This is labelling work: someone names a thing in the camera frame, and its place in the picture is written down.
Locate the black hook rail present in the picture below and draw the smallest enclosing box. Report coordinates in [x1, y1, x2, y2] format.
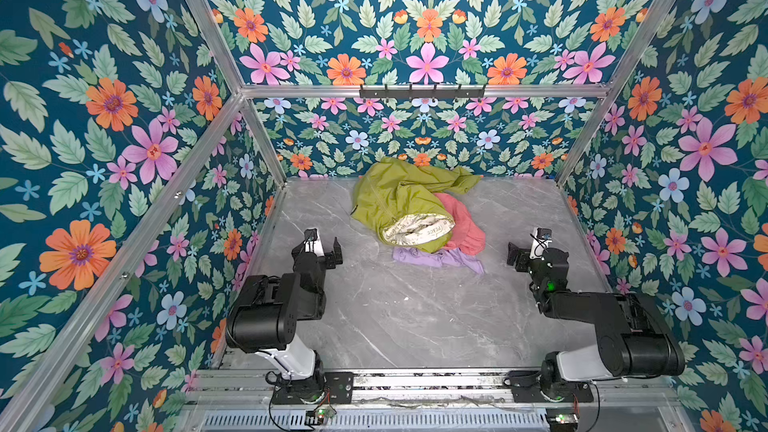
[358, 84, 486, 101]

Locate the pink cloth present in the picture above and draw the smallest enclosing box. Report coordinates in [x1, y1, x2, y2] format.
[435, 193, 486, 256]

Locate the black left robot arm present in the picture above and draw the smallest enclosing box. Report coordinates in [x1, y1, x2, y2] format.
[224, 229, 343, 403]

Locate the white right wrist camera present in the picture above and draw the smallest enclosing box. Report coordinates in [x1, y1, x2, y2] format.
[529, 227, 552, 259]

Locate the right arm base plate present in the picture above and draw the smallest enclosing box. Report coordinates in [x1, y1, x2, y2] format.
[503, 370, 595, 403]

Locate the purple cloth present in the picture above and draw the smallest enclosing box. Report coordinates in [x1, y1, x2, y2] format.
[392, 247, 485, 275]

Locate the white vent grille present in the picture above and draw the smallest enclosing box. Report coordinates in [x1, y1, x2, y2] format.
[203, 409, 550, 431]

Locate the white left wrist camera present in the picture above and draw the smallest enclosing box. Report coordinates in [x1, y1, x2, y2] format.
[302, 228, 325, 257]

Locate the green zip jacket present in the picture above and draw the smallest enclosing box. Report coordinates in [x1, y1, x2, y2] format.
[351, 157, 482, 253]

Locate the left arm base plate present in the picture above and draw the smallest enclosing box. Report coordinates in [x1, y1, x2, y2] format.
[271, 372, 355, 405]

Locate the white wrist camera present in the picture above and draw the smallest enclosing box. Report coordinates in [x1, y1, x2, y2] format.
[302, 228, 325, 257]
[529, 227, 552, 259]

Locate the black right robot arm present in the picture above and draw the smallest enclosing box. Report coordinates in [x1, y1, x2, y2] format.
[507, 243, 685, 401]

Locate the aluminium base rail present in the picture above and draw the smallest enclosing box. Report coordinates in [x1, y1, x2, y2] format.
[187, 367, 681, 408]

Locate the aluminium enclosure frame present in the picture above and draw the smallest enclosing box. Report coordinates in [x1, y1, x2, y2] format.
[1, 0, 656, 431]

